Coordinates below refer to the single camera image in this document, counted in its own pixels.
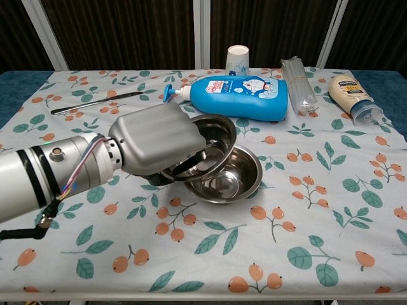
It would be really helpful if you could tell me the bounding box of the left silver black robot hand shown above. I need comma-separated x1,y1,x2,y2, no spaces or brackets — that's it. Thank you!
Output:
107,102,209,189

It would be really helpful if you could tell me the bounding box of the stainless steel bowl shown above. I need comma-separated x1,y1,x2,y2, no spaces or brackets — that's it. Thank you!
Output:
183,158,264,205
158,114,238,183
184,144,264,195

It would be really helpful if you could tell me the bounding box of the metal table knife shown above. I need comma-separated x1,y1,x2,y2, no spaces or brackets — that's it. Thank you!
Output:
50,91,145,116

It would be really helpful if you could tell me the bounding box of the blue pump soap bottle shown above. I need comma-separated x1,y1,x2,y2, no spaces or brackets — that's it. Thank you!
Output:
162,76,289,123

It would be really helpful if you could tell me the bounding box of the white floral paper cup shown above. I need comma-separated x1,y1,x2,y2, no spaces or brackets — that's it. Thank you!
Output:
224,44,250,77

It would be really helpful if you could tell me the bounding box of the floral patterned tablecloth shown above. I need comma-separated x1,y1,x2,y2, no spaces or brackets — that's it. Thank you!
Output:
0,68,407,295

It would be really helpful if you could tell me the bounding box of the clear pack of straws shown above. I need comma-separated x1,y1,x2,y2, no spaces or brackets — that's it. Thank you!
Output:
280,56,319,117

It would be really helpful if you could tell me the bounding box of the mayonnaise squeeze bottle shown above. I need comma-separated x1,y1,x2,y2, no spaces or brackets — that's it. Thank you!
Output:
328,74,383,126

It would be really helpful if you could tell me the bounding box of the white partition frame post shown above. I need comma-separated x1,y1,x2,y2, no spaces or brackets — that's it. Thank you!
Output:
21,0,70,71
193,0,212,69
317,0,345,69

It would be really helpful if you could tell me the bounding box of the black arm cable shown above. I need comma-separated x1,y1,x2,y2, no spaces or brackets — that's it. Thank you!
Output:
0,197,62,241

